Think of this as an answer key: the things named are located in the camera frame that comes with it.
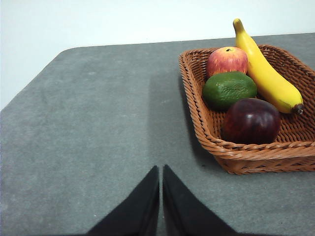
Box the dark purple plum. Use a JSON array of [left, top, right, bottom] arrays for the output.
[[222, 97, 282, 145]]

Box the brown wicker basket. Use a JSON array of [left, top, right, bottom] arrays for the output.
[[179, 44, 315, 176]]

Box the green avocado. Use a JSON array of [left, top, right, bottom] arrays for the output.
[[202, 71, 258, 111]]

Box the red yellow apple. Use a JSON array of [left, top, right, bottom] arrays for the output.
[[206, 46, 249, 79]]

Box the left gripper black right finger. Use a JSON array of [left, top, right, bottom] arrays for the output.
[[162, 164, 238, 236]]

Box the yellow banana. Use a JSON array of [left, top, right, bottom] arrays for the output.
[[232, 18, 305, 115]]

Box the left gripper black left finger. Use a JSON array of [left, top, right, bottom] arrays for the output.
[[86, 165, 160, 236]]

